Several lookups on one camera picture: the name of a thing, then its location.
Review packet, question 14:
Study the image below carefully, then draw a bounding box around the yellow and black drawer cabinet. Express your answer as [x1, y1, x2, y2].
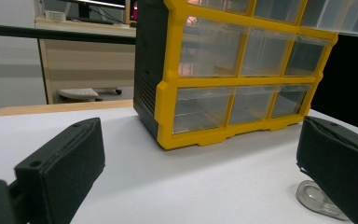
[132, 0, 339, 151]

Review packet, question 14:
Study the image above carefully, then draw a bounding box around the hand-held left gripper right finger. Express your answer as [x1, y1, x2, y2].
[296, 116, 358, 224]

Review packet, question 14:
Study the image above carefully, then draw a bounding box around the black horizontal bar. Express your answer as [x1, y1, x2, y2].
[0, 22, 137, 46]

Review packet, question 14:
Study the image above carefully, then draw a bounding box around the light wooden desk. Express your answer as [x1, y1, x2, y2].
[34, 15, 137, 105]

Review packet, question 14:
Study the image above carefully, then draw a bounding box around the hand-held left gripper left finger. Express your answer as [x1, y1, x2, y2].
[13, 117, 106, 224]

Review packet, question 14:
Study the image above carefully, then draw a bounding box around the clear plastic drawer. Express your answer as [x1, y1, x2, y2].
[299, 0, 358, 40]

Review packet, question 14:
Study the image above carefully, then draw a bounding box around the set of clear cabinet drawers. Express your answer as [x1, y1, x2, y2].
[172, 0, 334, 135]

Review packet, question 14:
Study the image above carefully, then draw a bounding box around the small white box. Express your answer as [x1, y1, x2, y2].
[44, 9, 67, 22]

